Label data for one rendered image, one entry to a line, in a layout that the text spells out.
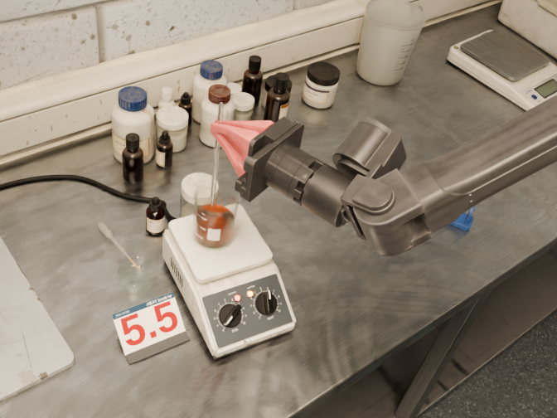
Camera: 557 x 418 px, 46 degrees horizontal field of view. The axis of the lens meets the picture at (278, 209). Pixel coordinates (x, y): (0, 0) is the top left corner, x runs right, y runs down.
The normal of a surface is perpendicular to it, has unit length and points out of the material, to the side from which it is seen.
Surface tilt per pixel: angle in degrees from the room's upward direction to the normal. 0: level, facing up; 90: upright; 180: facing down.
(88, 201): 0
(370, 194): 29
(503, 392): 0
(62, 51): 90
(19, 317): 0
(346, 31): 90
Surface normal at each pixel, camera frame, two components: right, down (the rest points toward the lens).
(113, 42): 0.61, 0.62
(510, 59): 0.14, -0.70
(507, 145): -0.32, -0.51
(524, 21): -0.82, 0.36
